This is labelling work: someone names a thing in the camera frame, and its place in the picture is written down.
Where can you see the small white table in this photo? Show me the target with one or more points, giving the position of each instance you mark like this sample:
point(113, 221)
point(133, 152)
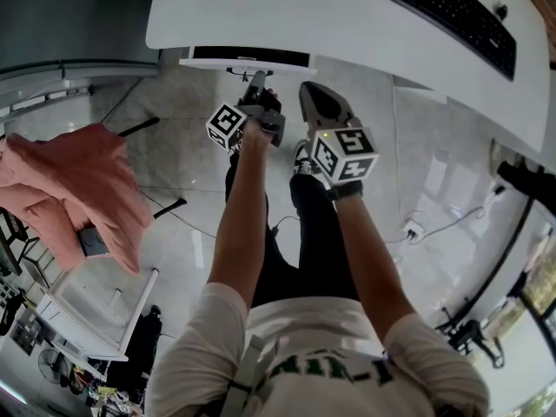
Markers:
point(82, 319)

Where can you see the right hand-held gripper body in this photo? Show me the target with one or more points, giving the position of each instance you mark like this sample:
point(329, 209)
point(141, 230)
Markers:
point(343, 154)

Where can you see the black bag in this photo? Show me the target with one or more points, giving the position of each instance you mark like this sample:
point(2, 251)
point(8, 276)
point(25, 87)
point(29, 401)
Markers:
point(148, 337)

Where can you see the computer monitor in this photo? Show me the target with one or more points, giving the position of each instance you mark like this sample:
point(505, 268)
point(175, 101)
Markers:
point(540, 280)

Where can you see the white desk drawer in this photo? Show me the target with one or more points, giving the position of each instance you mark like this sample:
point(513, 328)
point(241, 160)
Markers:
point(208, 63)

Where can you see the person's left hand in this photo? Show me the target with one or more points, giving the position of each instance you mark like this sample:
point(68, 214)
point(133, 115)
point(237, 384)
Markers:
point(253, 135)

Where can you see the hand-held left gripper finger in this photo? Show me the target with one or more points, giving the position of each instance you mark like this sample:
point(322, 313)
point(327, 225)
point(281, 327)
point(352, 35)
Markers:
point(258, 85)

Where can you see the small black dongle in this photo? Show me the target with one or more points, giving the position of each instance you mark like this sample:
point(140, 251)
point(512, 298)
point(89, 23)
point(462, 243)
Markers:
point(501, 10)

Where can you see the pink covered chair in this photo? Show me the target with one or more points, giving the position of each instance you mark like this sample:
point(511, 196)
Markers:
point(74, 180)

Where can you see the person's left forearm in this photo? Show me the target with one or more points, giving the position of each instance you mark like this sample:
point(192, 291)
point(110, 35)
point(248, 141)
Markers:
point(234, 233)

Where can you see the black keyboard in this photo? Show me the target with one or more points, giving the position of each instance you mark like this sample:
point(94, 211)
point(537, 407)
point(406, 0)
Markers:
point(456, 11)

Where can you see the person's white shirt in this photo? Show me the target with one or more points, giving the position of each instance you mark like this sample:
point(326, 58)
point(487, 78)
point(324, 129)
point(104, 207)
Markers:
point(321, 376)

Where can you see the black wristwatch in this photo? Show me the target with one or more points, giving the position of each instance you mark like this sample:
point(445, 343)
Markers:
point(345, 190)

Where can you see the person's black trousers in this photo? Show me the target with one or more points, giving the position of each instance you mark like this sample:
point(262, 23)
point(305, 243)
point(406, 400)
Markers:
point(313, 241)

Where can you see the small black fan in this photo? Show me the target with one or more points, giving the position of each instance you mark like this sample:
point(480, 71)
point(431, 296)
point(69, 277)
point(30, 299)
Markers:
point(53, 365)

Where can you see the person's white shoe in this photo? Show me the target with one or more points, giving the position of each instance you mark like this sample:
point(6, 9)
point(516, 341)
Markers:
point(302, 159)

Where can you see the white power strip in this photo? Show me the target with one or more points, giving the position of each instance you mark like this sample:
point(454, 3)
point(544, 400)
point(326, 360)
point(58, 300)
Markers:
point(413, 231)

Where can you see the black flat box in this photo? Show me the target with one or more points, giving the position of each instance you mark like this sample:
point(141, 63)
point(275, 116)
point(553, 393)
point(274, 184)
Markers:
point(92, 242)

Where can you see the person's right forearm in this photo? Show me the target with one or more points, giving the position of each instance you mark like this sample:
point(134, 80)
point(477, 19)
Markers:
point(369, 267)

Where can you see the white desk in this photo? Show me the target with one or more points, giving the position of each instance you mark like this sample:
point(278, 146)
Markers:
point(260, 11)

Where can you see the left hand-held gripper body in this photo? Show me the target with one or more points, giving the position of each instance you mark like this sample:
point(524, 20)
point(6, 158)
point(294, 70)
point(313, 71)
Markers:
point(226, 124)

